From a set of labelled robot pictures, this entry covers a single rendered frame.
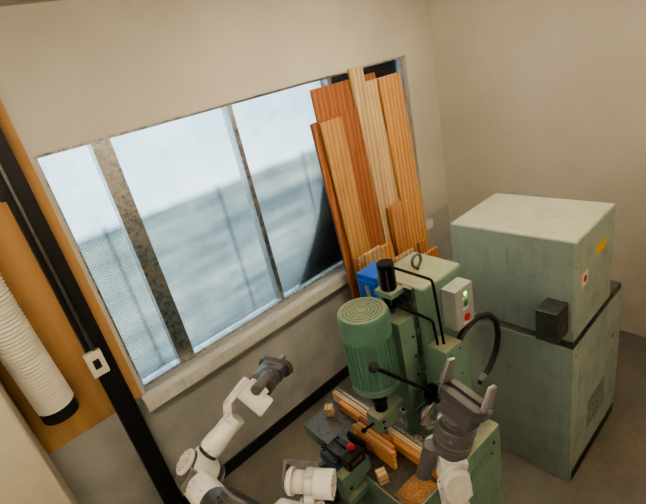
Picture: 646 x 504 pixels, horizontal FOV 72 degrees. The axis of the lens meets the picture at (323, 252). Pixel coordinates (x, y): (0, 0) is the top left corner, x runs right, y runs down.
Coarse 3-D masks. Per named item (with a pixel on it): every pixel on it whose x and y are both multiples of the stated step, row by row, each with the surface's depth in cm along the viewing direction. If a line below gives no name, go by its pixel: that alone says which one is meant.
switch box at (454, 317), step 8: (456, 280) 157; (464, 280) 156; (448, 288) 154; (456, 288) 153; (464, 288) 153; (448, 296) 153; (456, 296) 151; (464, 296) 154; (472, 296) 157; (448, 304) 155; (456, 304) 152; (472, 304) 159; (448, 312) 156; (456, 312) 154; (464, 312) 156; (472, 312) 160; (448, 320) 158; (456, 320) 155; (464, 320) 157; (456, 328) 157
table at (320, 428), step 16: (320, 416) 191; (336, 416) 189; (320, 432) 183; (336, 432) 182; (352, 432) 180; (384, 464) 163; (400, 464) 162; (416, 464) 161; (368, 480) 160; (400, 480) 156; (432, 480) 154; (352, 496) 158; (384, 496) 155; (432, 496) 149
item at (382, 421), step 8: (392, 400) 168; (400, 400) 167; (392, 408) 165; (368, 416) 165; (376, 416) 163; (384, 416) 162; (392, 416) 165; (400, 416) 168; (376, 424) 163; (384, 424) 163; (392, 424) 166
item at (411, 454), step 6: (342, 402) 191; (342, 408) 190; (348, 408) 187; (348, 414) 188; (354, 414) 183; (360, 414) 182; (396, 438) 168; (396, 444) 166; (402, 444) 165; (402, 450) 164; (408, 450) 162; (414, 450) 162; (408, 456) 163; (414, 456) 159; (414, 462) 161; (432, 474) 155
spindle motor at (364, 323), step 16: (352, 304) 152; (368, 304) 150; (384, 304) 148; (352, 320) 144; (368, 320) 142; (384, 320) 143; (352, 336) 143; (368, 336) 142; (384, 336) 144; (352, 352) 148; (368, 352) 144; (384, 352) 147; (352, 368) 152; (384, 368) 149; (352, 384) 158; (368, 384) 151; (384, 384) 150
